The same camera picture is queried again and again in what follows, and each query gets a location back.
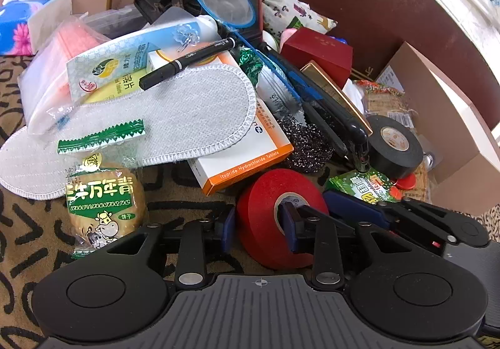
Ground black tape roll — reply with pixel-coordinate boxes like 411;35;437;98
367;115;424;180

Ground red tape roll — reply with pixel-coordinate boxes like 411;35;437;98
237;169;328;270

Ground green snack packet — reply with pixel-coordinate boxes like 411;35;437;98
325;169;403;204

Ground steel wool scrubber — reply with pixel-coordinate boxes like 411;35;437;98
278;117;334;175

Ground pink cardboard storage box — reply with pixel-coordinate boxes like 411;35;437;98
378;43;499;216

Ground orange white medicine box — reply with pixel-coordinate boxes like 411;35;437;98
166;52;293;196

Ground packaged wooden insoles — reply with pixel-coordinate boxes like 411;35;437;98
353;80;418;129

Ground packaged round biscuit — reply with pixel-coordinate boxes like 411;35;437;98
65;153;147;258

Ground gold rectangular box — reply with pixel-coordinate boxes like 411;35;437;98
301;61;373;136

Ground black blue utility knife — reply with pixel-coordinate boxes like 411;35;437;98
258;41;371;173

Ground dark red gift box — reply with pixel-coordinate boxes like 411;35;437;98
281;27;353;89

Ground green candy wrapper strip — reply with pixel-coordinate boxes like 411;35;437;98
57;119;146;155

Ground white fabric insole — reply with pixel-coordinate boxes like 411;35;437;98
1;63;256;200

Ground black marker pen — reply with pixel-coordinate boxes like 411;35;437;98
139;36;237;91

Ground floral fabric pouch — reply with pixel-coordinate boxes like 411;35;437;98
261;0;337;39

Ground brown wooden chair back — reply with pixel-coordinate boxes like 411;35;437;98
301;0;499;128

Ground white green lozenge packet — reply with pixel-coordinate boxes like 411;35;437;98
66;15;218;104

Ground blue rimmed mesh strainer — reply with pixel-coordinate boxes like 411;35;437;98
198;0;301;101

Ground pink item plastic bag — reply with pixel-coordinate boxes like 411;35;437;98
18;16;108;135

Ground blue tissue pack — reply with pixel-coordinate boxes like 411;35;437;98
0;0;72;56

